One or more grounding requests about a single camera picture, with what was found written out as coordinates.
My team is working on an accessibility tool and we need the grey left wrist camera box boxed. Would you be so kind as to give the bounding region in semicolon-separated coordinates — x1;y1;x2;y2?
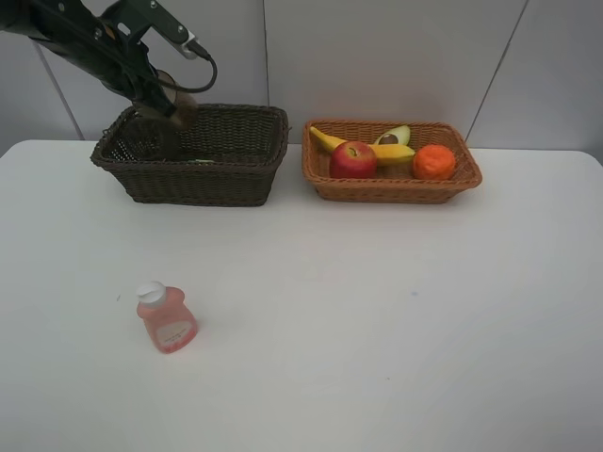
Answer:
96;0;211;61

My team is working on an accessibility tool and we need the light orange wicker basket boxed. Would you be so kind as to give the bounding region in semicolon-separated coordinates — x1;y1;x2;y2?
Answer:
301;119;482;204

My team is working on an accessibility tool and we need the peeled orange tangerine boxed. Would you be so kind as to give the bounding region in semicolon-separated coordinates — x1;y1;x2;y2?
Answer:
413;144;456;181

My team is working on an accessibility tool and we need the purple translucent plastic cup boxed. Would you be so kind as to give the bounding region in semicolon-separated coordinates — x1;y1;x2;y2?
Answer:
124;117;180;161

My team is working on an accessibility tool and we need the yellow banana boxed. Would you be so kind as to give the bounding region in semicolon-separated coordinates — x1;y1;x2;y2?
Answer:
309;126;416;167

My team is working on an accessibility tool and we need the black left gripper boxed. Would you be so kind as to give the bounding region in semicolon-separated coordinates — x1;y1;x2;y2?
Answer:
79;27;177;116

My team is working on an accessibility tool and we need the dark brown wicker basket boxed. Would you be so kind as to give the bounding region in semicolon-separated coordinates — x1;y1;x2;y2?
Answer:
91;104;289;207

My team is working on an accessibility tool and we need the pink liquid bottle white cap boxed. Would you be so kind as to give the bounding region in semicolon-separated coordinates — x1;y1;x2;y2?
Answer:
136;282;198;354

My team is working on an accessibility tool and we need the halved avocado with pit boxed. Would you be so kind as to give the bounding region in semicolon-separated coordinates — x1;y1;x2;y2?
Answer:
375;125;411;145

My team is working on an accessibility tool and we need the brown translucent plastic cup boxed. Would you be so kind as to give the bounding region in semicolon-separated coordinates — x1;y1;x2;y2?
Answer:
141;89;198;130

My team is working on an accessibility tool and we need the red apple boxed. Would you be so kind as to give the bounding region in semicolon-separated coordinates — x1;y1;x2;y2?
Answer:
329;141;377;179

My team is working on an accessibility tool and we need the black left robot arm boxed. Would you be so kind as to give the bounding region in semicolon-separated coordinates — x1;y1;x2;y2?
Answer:
1;1;176;118

